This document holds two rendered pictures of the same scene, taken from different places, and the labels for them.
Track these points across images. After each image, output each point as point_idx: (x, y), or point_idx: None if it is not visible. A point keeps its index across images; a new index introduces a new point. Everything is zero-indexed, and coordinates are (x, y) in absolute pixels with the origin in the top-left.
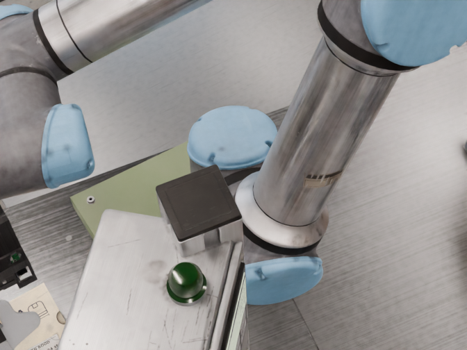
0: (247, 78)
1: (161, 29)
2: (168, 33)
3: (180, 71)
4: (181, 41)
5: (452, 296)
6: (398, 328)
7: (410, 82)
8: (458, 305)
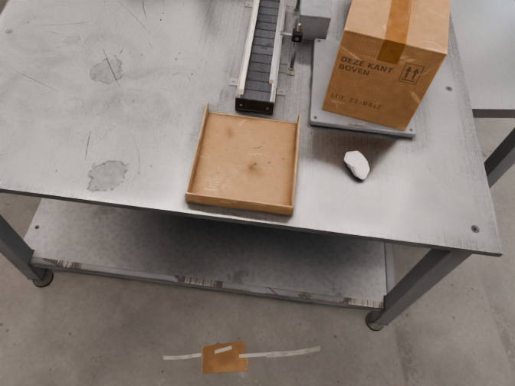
0: (473, 17)
1: (513, 7)
2: (510, 8)
3: (485, 2)
4: (503, 9)
5: (338, 17)
6: (334, 1)
7: (448, 57)
8: (333, 17)
